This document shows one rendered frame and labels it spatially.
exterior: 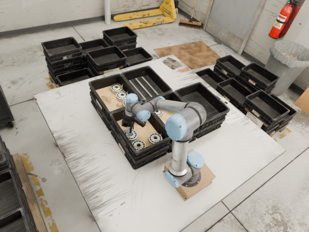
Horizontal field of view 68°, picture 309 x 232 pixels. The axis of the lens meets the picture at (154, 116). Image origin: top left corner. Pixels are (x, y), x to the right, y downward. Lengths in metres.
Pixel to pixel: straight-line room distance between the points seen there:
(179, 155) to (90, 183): 0.70
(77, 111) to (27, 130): 1.03
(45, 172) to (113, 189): 1.11
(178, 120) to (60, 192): 1.67
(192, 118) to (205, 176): 0.67
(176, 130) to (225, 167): 0.90
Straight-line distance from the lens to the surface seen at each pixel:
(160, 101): 1.42
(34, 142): 2.86
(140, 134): 1.74
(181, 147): 1.20
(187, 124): 1.08
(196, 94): 2.17
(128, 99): 1.45
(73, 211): 2.38
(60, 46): 3.31
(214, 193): 1.76
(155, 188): 1.67
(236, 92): 3.16
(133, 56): 3.34
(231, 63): 3.67
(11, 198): 2.13
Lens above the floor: 2.19
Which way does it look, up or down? 47 degrees down
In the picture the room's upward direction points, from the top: 10 degrees clockwise
